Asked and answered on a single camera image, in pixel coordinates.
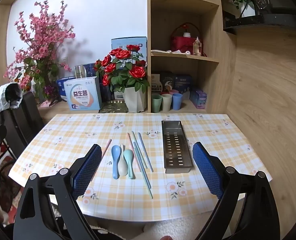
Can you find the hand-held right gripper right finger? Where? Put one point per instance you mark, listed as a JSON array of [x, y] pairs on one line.
[[208, 172]]

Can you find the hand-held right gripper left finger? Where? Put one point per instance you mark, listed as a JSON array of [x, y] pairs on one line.
[[86, 172]]

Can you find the blue spoon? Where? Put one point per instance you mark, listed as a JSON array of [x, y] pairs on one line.
[[116, 152]]

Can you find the beige spoon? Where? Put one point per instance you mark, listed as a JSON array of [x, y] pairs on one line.
[[123, 167]]

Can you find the stainless steel utensil tray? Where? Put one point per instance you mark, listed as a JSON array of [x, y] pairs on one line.
[[175, 150]]

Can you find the green spoon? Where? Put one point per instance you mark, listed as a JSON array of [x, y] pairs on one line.
[[128, 155]]

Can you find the yellow plaid floral tablecloth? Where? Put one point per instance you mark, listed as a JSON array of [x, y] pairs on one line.
[[128, 205]]

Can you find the green ornate tray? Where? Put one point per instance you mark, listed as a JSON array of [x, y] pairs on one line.
[[111, 107]]

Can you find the purple printed box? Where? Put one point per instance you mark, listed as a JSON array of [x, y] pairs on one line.
[[198, 99]]

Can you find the blue cup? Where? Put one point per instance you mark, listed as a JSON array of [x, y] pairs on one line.
[[177, 102]]

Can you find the light blue printed box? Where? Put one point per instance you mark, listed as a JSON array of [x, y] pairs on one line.
[[81, 95]]

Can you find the beige cup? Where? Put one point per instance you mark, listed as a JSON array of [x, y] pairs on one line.
[[166, 103]]

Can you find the black chair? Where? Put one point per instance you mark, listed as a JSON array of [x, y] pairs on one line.
[[23, 122]]

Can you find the red patterned rug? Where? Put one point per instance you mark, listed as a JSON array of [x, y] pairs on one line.
[[5, 180]]

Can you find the white printed box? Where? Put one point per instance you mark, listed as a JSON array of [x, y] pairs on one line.
[[118, 95]]

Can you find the green cup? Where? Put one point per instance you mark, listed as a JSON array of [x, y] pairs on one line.
[[156, 103]]

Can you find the pink cup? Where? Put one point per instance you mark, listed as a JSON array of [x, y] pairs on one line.
[[173, 91]]

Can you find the blue and white tin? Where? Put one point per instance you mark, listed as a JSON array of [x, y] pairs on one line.
[[61, 87]]

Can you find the dark blue printed box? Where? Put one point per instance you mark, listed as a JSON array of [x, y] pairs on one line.
[[185, 82]]

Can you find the dark moon print box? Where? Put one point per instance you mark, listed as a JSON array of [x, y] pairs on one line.
[[166, 80]]

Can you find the steel tumbler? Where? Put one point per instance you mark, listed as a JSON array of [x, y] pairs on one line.
[[80, 71]]

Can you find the dark blue patterned box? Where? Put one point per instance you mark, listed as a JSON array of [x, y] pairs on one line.
[[94, 70]]

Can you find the white biscuit box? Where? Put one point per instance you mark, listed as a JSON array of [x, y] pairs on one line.
[[156, 82]]

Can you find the wooden shelf unit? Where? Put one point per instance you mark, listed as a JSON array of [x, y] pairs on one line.
[[210, 67]]

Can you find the dark cloth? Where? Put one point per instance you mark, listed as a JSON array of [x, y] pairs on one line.
[[13, 93]]

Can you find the red rose plant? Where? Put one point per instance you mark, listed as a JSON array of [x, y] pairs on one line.
[[124, 67]]

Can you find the clear glass bottle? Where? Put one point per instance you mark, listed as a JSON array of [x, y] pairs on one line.
[[197, 48]]

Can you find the white papers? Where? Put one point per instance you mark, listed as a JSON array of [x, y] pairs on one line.
[[175, 52]]

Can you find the red gift basket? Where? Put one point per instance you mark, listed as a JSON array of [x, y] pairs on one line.
[[181, 43]]

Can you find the large light blue box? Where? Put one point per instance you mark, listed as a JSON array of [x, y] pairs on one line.
[[128, 43]]

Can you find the pink blossom branches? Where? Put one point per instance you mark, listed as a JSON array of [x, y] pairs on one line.
[[43, 37]]

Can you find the black speckled shelf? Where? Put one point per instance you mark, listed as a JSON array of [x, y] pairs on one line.
[[275, 20]]

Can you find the white square flower pot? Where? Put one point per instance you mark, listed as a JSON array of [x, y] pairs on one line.
[[248, 10]]

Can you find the wall socket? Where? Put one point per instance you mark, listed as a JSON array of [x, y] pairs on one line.
[[64, 60]]

